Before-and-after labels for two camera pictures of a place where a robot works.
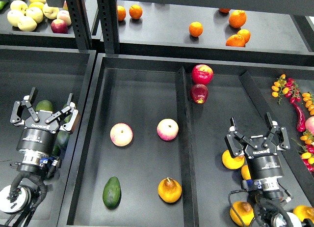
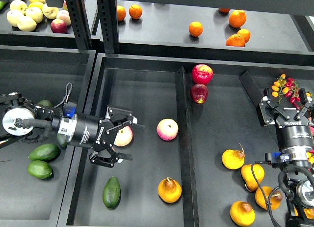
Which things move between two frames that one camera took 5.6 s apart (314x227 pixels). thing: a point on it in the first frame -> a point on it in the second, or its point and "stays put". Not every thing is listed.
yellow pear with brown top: x=169 y=190 stays put
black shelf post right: x=108 y=14 stays put
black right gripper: x=263 y=162 -> x=294 y=133
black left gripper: x=38 y=135 -> x=98 y=134
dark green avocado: x=112 y=194 stays put
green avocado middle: x=62 y=138 stays put
